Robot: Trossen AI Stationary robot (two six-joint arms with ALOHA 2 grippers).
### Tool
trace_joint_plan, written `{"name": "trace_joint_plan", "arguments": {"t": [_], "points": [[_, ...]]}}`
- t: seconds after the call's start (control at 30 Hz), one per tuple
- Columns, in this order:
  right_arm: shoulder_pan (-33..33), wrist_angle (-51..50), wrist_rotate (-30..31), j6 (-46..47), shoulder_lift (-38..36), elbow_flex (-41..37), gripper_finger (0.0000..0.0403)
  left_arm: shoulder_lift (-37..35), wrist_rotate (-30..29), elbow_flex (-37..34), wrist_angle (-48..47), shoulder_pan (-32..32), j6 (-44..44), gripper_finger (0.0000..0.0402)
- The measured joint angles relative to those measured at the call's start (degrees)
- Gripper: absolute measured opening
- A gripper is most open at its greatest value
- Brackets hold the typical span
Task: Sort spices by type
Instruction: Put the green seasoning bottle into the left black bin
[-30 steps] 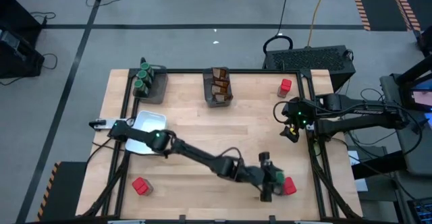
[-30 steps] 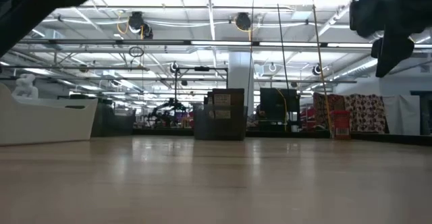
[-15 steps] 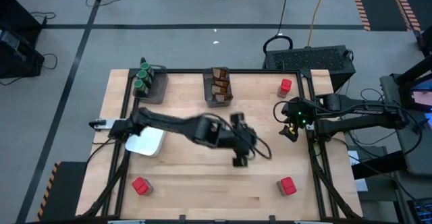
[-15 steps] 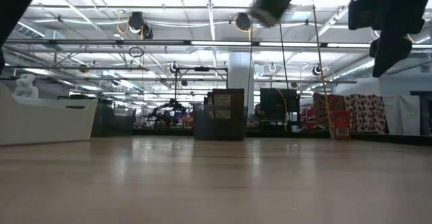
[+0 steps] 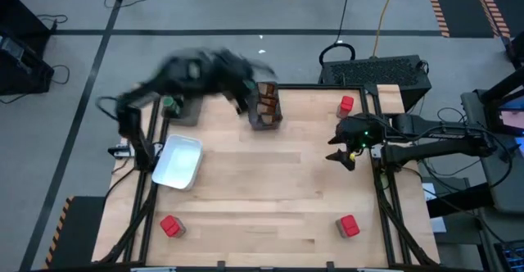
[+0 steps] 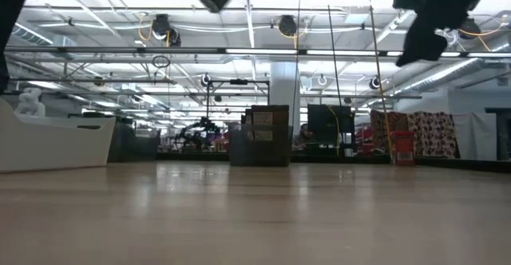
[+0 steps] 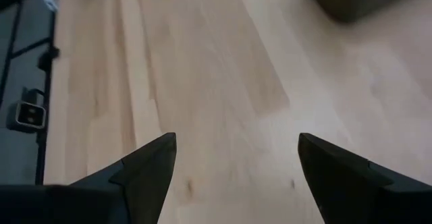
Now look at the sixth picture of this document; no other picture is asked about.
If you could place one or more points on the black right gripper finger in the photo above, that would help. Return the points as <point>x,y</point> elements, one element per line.
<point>425,45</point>

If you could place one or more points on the red spice shaker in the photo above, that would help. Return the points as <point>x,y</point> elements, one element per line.
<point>404,147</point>

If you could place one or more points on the orange brown spice packet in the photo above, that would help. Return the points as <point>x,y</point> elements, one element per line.
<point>280,115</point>

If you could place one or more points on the brown labelled spice packet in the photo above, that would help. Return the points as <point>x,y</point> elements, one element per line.
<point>262,118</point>

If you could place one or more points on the white plastic bin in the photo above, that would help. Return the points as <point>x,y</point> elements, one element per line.
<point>52,145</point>

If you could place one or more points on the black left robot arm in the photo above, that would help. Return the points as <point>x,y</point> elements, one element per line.
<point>12,9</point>

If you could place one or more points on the black background robot arm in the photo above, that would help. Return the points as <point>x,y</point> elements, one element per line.
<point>199,131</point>

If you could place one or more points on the small black ceiling reel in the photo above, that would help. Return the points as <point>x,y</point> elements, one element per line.
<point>206,80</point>
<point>374,83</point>

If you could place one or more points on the dark red patterned cloth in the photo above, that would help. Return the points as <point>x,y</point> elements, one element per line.
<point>397,121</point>

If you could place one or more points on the red white patterned cloth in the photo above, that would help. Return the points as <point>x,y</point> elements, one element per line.
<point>433,135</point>

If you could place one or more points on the dark cabinet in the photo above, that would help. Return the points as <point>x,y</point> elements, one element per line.
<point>504,137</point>

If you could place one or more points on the black monitor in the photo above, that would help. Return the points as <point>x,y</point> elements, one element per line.
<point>327,123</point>

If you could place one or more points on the white concrete column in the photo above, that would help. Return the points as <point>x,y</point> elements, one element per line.
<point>285,85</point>

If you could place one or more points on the person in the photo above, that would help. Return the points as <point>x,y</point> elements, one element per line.
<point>304,133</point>

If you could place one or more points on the grey translucent bin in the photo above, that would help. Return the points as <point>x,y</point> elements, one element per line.
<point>239,153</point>

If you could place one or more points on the dark grey bin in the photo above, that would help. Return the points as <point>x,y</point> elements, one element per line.
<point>139,149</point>

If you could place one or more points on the white lumpy object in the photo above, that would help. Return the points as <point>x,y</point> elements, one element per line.
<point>30,103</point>

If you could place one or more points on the silver ventilation duct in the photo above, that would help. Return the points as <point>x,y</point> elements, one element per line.
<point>439,75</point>

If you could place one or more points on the long aluminium light rail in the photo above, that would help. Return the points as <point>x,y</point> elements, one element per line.
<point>120,50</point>

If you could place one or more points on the silver ceiling duct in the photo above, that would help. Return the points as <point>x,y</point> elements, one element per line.
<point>40,37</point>

